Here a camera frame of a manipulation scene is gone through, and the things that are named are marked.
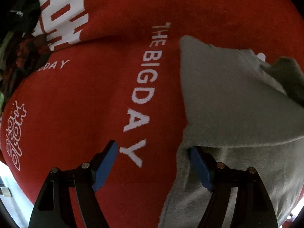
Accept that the red blanket with white lettering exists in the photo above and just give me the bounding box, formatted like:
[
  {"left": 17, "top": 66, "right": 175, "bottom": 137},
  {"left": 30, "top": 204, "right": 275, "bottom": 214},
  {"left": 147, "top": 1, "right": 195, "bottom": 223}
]
[{"left": 1, "top": 0, "right": 303, "bottom": 227}]

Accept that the grey knit sweater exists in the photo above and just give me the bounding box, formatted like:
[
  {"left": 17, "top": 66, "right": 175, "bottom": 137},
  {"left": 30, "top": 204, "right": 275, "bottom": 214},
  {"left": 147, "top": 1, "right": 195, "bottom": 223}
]
[{"left": 159, "top": 36, "right": 303, "bottom": 227}]

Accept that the black dark object at bedside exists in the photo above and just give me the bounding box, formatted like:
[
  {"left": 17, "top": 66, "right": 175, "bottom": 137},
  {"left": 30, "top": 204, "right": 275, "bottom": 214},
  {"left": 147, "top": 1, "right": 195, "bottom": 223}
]
[{"left": 1, "top": 0, "right": 41, "bottom": 39}]

